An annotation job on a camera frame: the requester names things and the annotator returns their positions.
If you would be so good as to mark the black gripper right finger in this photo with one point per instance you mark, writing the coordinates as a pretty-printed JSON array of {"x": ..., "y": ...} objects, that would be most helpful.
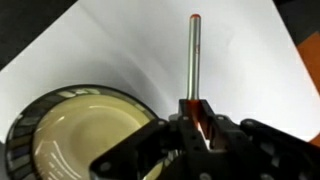
[{"x": 260, "y": 146}]

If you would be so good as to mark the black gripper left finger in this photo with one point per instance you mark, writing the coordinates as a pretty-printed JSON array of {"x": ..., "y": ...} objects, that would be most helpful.
[{"x": 146, "y": 146}]

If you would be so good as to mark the orange-capped silver marker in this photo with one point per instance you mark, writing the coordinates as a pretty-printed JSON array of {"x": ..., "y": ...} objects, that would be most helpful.
[{"x": 194, "y": 56}]

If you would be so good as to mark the dark-rimmed beige bowl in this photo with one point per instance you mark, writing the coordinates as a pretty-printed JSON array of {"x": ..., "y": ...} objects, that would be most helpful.
[{"x": 86, "y": 133}]

